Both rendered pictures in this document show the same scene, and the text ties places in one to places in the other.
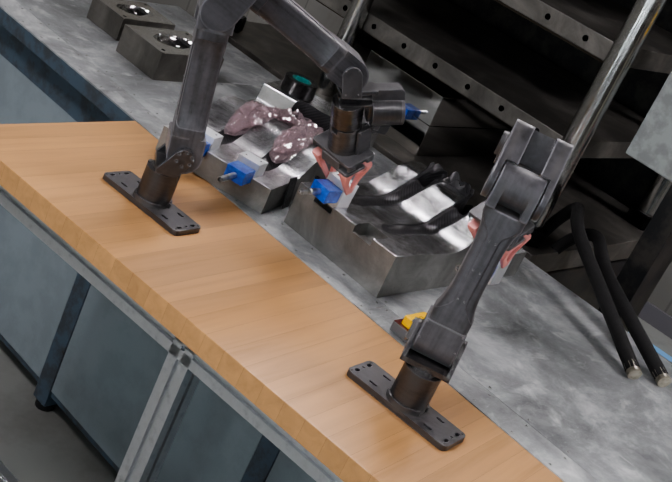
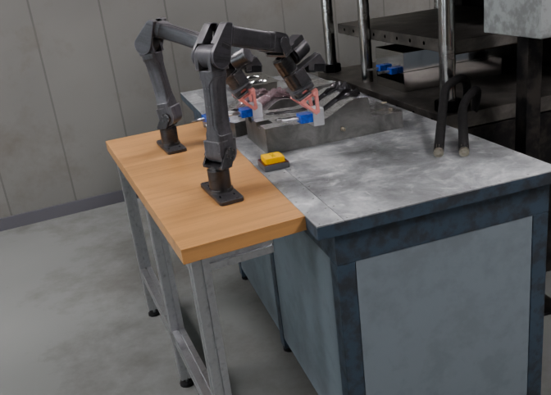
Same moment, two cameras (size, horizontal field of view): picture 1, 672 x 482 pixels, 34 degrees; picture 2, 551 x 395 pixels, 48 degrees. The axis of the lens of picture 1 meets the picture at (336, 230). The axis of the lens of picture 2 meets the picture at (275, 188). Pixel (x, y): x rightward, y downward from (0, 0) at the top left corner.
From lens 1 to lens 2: 1.49 m
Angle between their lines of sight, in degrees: 39
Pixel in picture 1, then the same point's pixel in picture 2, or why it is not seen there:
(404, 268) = (279, 134)
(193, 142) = (166, 109)
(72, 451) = (250, 294)
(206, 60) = (152, 69)
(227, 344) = (143, 186)
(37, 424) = (239, 285)
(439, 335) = (211, 147)
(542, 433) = (311, 190)
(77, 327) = not seen: hidden behind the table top
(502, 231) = (207, 80)
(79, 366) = not seen: hidden behind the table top
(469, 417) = (263, 191)
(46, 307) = not seen: hidden behind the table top
